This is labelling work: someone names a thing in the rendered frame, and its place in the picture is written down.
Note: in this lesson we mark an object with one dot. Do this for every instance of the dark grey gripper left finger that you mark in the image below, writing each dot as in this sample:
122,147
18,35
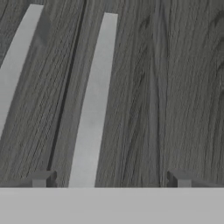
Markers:
43,178

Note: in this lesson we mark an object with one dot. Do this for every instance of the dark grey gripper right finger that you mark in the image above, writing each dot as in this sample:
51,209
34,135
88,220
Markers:
180,178

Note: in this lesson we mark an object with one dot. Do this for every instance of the grey wood cabinet door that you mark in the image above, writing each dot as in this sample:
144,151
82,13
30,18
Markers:
163,93
32,116

